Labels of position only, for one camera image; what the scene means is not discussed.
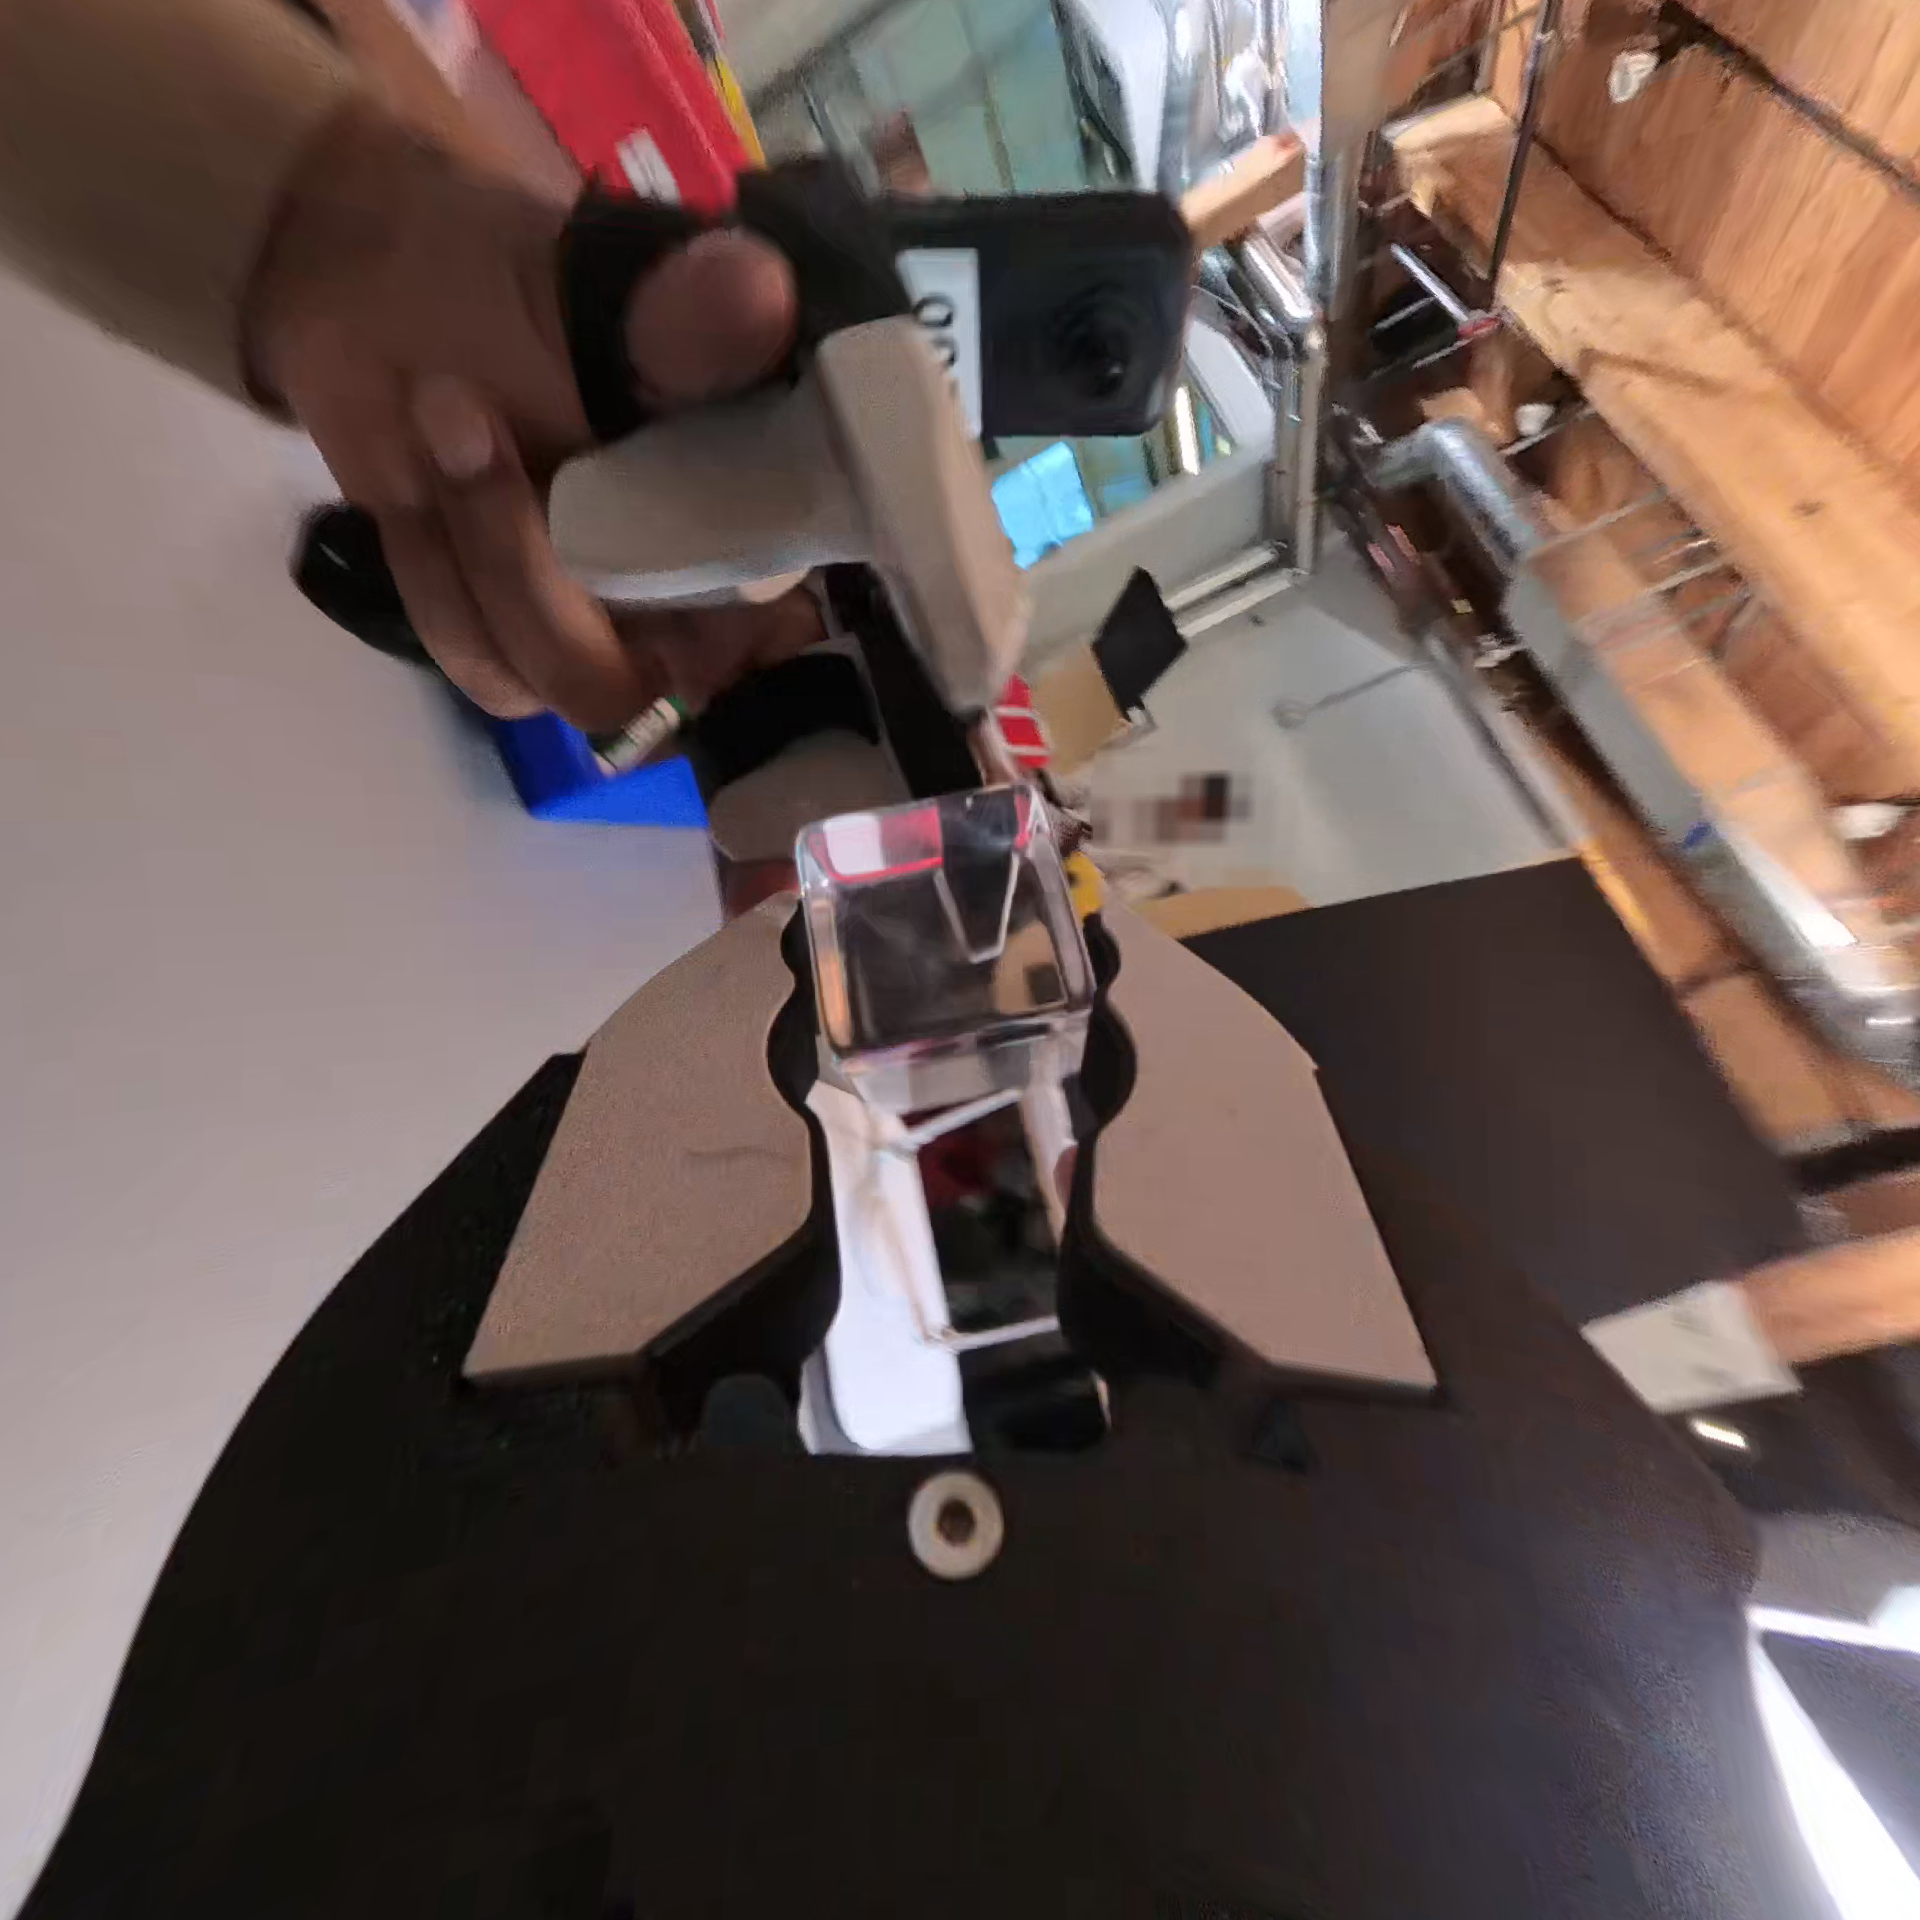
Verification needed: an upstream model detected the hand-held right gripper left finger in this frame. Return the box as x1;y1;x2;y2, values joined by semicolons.
461;897;833;1384

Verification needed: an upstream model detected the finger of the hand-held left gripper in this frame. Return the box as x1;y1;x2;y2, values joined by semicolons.
702;657;907;866
817;322;1035;795

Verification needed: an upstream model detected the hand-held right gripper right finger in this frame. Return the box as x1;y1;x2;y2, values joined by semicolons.
1057;906;1442;1402

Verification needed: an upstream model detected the blue plastic bin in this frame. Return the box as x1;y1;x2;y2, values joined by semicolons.
494;706;709;828

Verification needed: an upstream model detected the clear acrylic cube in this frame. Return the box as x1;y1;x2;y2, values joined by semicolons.
793;783;1097;1084

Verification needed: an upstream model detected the person's left forearm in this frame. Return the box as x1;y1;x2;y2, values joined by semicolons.
0;0;362;416

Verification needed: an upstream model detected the person's left hand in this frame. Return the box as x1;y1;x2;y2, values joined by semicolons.
247;103;827;720

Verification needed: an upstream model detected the green marker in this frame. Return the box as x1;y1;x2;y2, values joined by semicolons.
587;692;696;778

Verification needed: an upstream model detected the cardboard box with black flap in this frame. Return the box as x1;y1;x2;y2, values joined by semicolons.
1035;568;1190;751

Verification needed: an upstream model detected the black board with wooden rim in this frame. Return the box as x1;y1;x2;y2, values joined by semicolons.
1141;855;1920;1920

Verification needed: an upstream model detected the large red ribbed crate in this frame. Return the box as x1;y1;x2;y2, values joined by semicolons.
458;0;750;213

